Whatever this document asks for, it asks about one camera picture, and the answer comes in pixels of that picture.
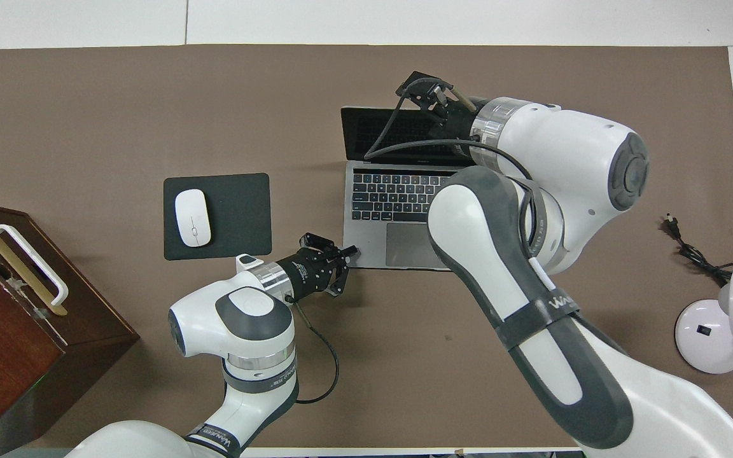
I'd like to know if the white desk lamp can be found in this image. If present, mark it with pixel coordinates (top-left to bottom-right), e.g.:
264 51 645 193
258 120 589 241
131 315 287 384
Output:
674 263 733 375

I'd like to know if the grey laptop with apple logo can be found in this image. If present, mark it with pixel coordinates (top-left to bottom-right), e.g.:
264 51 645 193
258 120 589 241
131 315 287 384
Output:
340 106 477 272

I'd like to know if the brown table mat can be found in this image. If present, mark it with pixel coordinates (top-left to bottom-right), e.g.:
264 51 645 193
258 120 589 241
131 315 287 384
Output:
0 45 733 450

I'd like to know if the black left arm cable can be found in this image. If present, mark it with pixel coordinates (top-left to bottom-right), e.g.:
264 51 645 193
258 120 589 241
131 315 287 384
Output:
286 299 340 407

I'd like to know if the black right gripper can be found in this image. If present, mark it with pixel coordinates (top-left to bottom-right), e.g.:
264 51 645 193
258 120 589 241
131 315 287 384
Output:
396 71 489 157

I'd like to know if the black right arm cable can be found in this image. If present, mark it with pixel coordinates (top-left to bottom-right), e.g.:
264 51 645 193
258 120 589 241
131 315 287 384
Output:
363 81 534 185

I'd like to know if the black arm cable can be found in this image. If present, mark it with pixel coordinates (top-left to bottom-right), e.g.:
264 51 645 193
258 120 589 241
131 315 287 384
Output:
363 81 534 185
286 299 340 407

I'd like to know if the white computer mouse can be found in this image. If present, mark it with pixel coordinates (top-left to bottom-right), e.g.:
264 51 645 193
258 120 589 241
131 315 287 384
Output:
174 188 212 248

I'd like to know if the dark brown wooden box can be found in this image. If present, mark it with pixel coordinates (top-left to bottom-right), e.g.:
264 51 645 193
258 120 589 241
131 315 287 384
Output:
0 198 141 456

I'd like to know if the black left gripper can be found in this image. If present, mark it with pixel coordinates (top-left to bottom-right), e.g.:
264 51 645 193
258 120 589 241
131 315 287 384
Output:
275 233 361 303

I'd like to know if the black lamp power cable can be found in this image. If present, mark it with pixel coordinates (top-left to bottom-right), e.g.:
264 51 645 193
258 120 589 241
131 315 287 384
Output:
664 214 733 286

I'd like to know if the black mouse pad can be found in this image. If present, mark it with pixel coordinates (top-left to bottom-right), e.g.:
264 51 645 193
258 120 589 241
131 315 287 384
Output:
163 172 273 261

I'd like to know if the gold plate on box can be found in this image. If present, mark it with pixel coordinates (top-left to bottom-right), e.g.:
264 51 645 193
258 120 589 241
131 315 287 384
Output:
0 224 69 317

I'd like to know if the white box handle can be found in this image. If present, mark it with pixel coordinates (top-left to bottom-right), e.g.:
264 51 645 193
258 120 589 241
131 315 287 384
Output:
0 224 69 308

